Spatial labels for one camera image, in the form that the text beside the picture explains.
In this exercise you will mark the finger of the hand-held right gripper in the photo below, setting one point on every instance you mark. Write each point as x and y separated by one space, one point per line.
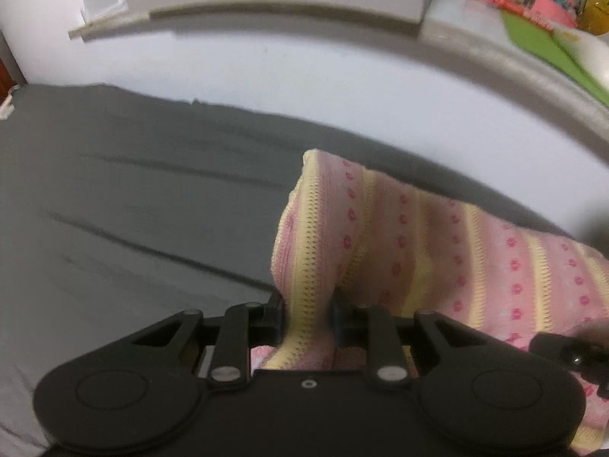
556 347

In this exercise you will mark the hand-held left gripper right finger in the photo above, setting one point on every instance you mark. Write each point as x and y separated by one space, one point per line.
340 326

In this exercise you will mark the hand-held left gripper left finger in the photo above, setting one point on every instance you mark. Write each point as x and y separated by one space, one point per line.
278 323

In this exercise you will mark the pink striped knit sweater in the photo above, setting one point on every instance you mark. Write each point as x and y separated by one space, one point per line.
428 257

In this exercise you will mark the white paper sheet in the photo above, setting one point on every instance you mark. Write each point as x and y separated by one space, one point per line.
590 52

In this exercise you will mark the green folder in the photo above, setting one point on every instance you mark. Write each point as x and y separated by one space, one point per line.
542 43

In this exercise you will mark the beige wooden ledge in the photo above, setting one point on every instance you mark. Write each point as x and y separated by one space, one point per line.
238 9

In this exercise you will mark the yellow object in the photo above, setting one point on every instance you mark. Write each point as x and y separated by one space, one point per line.
594 9

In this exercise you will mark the pink box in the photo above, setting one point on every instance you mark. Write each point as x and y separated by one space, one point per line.
547 7

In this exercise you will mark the red long strip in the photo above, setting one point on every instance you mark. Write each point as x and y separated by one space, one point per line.
499 2

